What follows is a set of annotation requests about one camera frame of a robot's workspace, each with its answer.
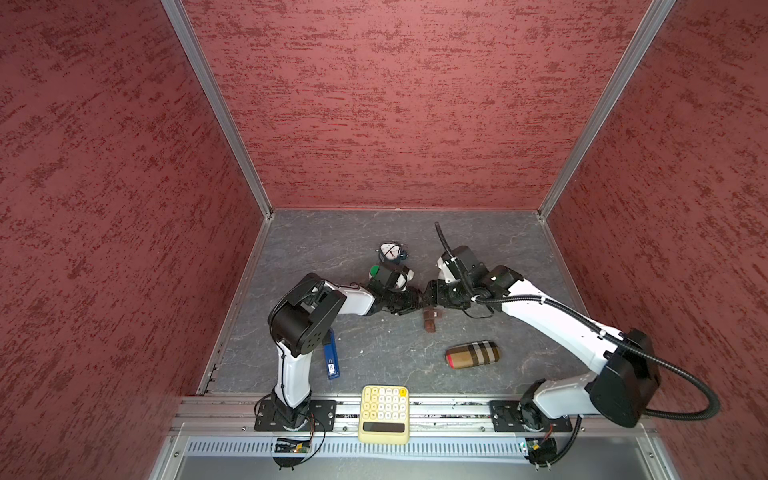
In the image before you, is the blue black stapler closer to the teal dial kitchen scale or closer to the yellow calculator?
the yellow calculator

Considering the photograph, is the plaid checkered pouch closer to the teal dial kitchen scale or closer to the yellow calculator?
the yellow calculator

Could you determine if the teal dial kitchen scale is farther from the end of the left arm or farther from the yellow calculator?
the yellow calculator

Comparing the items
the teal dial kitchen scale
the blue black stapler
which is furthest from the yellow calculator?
the teal dial kitchen scale

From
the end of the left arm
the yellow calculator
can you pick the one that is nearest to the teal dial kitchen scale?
the end of the left arm

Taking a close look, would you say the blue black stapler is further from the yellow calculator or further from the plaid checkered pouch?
the plaid checkered pouch

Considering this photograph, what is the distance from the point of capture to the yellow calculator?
0.71 meters
